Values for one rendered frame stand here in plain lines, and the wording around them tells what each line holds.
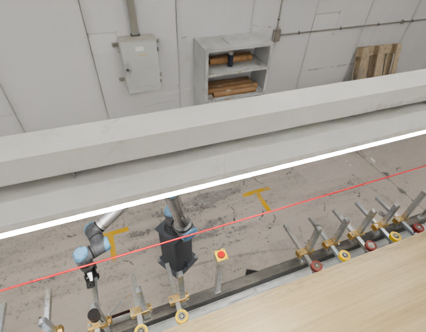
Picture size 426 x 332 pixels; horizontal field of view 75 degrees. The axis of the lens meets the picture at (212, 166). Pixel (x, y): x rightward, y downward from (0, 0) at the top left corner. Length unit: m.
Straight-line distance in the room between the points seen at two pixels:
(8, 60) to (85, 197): 3.25
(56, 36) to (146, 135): 3.14
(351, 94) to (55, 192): 0.64
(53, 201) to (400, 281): 2.27
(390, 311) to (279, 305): 0.71
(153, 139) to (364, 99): 0.48
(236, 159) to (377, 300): 1.85
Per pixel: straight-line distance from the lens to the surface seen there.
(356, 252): 2.80
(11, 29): 3.63
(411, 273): 2.54
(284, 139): 0.64
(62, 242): 3.57
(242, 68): 3.76
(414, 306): 2.42
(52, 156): 0.52
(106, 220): 1.99
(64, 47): 3.63
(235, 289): 2.25
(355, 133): 0.77
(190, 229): 2.29
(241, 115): 0.55
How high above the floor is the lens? 2.76
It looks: 43 degrees down
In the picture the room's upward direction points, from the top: 3 degrees clockwise
